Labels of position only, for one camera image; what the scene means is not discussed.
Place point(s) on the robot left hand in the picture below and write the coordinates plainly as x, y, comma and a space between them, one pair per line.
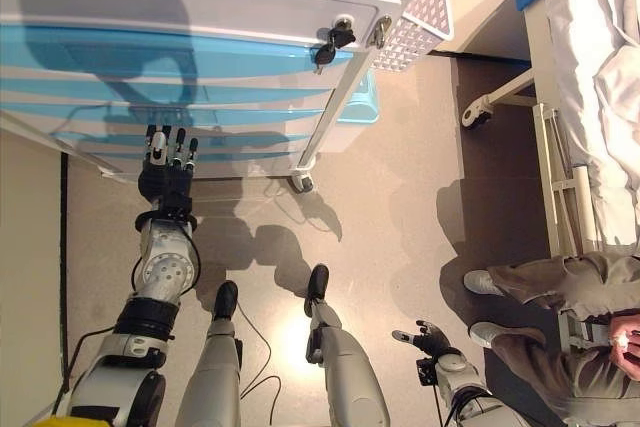
167, 182

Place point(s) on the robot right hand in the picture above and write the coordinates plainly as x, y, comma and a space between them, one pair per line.
430, 337

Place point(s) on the blue front cart drawer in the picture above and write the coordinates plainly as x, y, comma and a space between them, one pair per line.
225, 54
250, 154
260, 95
260, 116

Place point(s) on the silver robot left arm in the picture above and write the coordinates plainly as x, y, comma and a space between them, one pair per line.
165, 272

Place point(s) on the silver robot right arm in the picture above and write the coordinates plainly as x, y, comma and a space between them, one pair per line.
455, 372

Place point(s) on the yellow shoulder tape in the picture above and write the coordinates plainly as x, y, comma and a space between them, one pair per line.
65, 422

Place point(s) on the person in beige trousers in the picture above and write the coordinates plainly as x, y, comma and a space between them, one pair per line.
550, 372

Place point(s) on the cart caster wheel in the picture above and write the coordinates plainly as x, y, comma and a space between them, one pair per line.
304, 183

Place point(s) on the black key bunch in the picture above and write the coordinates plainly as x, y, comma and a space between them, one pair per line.
327, 53

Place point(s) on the blue lidded waste bin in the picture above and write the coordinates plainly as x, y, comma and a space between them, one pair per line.
360, 107

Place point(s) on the bed caster wheel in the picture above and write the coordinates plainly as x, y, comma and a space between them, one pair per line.
475, 114

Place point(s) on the silver cart side latch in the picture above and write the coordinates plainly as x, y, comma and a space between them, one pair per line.
381, 31

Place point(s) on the white hospital bed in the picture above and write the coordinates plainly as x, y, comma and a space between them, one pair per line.
565, 72

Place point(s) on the white mesh side basket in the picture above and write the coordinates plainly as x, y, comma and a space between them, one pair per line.
420, 17

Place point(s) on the white blanket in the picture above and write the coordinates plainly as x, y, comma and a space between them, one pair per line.
620, 97

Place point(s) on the white bed side rail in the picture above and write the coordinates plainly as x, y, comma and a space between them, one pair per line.
550, 187

